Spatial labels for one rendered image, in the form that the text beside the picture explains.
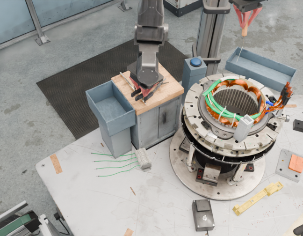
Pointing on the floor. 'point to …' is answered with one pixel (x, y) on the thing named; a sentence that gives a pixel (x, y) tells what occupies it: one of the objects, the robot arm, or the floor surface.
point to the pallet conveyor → (25, 223)
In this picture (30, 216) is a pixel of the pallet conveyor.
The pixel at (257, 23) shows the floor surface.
